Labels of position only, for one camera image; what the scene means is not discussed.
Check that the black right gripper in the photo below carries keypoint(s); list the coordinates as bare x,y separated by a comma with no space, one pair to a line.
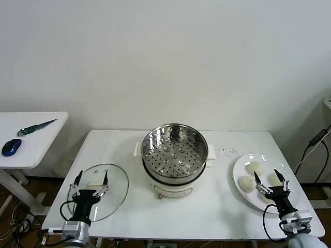
280,197

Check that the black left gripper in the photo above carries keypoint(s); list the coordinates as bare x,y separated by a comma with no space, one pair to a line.
85,199

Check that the white steamed baozi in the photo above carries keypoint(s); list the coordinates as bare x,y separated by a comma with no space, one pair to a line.
265,200
245,184
272,179
252,166

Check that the round glass pot lid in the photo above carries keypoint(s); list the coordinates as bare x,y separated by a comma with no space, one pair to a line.
113,186

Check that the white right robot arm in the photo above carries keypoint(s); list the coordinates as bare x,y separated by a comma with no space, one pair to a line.
305,241

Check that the perforated steel steamer basket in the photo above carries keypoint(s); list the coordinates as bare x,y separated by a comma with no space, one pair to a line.
155,144

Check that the large white plate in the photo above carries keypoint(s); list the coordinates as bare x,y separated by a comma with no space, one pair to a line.
243,165

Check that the dark crumb specks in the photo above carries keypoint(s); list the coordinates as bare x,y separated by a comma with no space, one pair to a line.
232,151

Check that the small white side table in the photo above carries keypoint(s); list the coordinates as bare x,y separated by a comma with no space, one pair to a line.
46,144

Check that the large white work table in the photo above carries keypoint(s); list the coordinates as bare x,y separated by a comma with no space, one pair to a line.
207,219

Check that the white electric cooker pot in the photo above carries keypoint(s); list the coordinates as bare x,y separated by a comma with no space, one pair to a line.
170,189

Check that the blue computer mouse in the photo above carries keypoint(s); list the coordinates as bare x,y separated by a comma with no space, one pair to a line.
11,147

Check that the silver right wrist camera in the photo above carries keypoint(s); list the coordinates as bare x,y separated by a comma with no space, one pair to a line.
303,218

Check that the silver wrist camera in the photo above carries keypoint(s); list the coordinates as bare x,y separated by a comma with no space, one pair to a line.
303,218
53,230

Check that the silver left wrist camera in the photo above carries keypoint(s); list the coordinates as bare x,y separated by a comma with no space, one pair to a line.
53,230

